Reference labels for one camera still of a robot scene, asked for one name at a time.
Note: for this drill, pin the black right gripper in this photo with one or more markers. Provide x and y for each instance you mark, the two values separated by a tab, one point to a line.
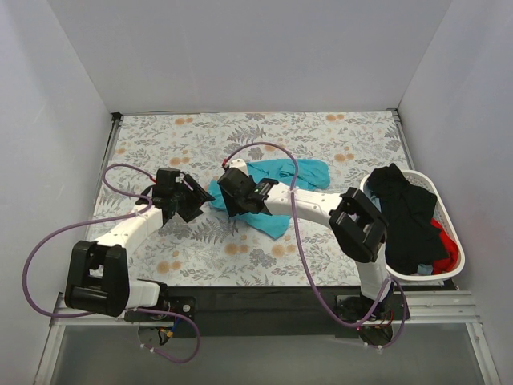
231	192

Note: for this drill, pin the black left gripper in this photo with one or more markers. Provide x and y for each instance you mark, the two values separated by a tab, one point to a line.
191	199

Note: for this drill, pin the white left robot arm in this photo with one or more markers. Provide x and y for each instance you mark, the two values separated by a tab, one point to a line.
98	278

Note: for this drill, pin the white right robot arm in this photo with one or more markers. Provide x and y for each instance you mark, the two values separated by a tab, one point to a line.
358	226

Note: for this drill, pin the floral table cloth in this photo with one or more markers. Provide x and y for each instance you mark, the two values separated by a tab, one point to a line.
327	152

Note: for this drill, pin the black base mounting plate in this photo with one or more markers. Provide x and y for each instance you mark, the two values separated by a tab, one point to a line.
250	311

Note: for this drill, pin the black t shirt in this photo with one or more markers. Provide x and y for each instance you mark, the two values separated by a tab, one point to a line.
411	239

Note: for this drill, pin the red t shirt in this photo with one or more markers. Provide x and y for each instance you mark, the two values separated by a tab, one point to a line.
448	263

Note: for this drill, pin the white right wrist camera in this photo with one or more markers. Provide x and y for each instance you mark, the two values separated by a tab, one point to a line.
238	163

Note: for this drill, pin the aluminium front rail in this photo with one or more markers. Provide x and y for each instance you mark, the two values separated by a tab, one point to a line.
442	342

